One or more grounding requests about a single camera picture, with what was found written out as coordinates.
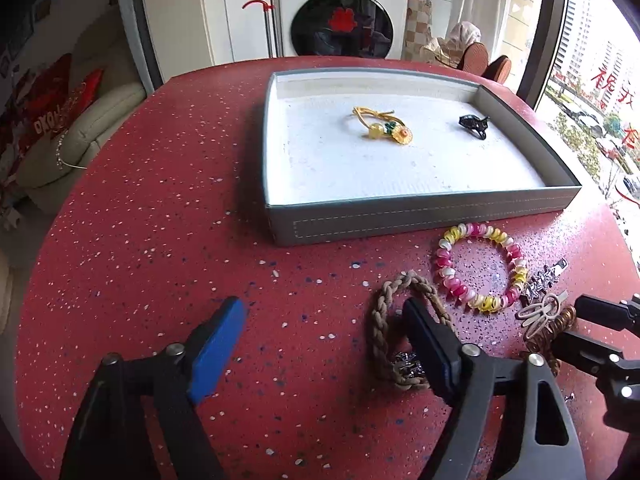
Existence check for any white washing machine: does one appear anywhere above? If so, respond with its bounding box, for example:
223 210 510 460
277 0 408 60

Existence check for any right brown slipper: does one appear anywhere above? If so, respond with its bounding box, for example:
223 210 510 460
482 55 512 84

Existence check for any brown slipper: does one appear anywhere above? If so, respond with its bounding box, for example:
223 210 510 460
482 55 512 84
457 42 489 76

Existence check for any left brown slipper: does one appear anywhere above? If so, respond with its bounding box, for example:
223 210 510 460
457 42 489 76

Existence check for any cream sofa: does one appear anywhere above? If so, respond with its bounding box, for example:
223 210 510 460
16 6 146 214

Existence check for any silver rhinestone hair clip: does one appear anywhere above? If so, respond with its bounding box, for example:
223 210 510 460
520 258 568 307

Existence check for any pink cloth on rack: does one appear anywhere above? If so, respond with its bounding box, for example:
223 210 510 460
420 21 482 68

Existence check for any grey jewelry tray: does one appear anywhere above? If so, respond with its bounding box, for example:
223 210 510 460
262 67 582 246

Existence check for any pink yellow spiral hair tie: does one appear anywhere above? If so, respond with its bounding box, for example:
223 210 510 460
433 222 531 316

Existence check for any beige braided bracelet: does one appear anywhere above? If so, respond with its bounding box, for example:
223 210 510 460
370 270 459 392

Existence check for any black hair claw clip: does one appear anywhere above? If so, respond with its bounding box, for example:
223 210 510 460
459 114 489 140

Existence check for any yellow sunflower hair tie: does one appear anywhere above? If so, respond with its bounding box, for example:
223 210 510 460
351 105 414 146

